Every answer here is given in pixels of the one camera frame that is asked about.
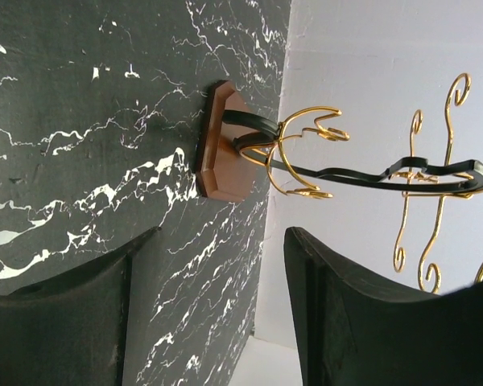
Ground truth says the brown wooden rack base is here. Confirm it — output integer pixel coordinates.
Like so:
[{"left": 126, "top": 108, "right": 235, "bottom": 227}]
[{"left": 195, "top": 80, "right": 277, "bottom": 203}]

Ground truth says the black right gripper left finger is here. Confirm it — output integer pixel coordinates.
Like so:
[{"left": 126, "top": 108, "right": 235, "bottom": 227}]
[{"left": 0, "top": 227, "right": 158, "bottom": 385}]

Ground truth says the gold wire glass rack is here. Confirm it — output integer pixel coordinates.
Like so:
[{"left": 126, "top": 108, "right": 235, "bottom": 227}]
[{"left": 221, "top": 72, "right": 483, "bottom": 294}]

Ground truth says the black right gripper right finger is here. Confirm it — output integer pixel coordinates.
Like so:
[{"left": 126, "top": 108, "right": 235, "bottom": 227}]
[{"left": 284, "top": 227, "right": 483, "bottom": 385}]

